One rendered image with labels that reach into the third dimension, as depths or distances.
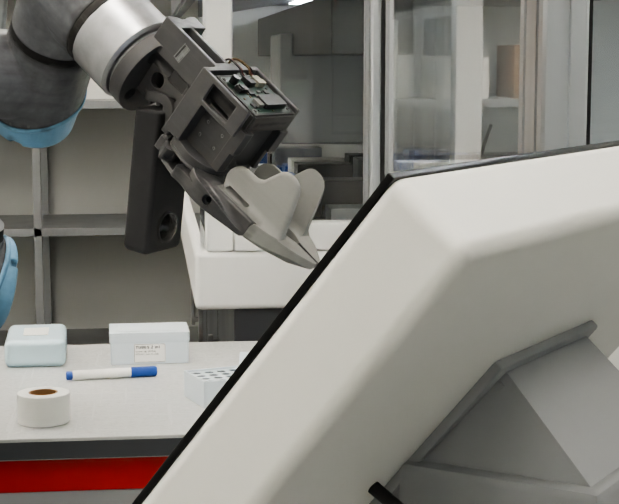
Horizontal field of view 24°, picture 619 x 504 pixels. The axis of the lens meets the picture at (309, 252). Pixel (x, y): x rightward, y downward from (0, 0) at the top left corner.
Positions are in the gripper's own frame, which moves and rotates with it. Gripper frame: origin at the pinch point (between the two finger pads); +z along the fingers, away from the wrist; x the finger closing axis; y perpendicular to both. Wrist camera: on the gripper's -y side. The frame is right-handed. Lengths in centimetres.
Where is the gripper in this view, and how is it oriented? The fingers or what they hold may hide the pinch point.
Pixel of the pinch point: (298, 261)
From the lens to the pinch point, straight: 108.0
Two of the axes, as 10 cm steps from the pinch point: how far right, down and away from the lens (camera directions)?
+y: 5.5, -7.2, -4.3
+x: 5.2, -1.1, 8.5
